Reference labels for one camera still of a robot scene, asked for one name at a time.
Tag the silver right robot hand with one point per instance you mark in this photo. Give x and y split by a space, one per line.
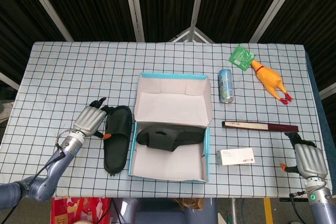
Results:
311 159

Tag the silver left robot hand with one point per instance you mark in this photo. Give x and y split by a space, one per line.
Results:
88 121

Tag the black slipper with frayed heel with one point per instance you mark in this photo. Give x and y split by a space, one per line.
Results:
118 129

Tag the black rubber slipper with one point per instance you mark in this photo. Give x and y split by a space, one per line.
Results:
168 137

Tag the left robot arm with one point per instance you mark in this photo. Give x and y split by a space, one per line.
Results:
52 174

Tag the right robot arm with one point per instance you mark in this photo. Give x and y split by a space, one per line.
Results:
324 208

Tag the dark red long box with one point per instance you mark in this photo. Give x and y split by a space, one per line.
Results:
252 125

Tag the white small carton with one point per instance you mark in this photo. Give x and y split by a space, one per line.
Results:
236 157

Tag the light blue shoe box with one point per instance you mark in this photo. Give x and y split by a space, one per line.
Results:
170 103

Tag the red patterned bag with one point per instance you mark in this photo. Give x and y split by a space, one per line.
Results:
76 211

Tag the blue checkered tablecloth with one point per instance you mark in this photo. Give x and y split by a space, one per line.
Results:
78 72

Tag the yellow rubber chicken toy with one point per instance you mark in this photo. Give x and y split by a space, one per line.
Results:
269 78

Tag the blue green drink can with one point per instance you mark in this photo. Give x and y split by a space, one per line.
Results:
226 85

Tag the green snack packet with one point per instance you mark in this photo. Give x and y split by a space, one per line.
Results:
241 57

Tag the brown paper bag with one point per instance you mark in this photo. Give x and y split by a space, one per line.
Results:
189 203

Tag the white metal frame post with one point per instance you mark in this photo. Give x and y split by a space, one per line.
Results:
47 6
273 11
135 6
197 3

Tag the white triangular frame stand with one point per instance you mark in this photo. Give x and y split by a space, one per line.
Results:
193 33

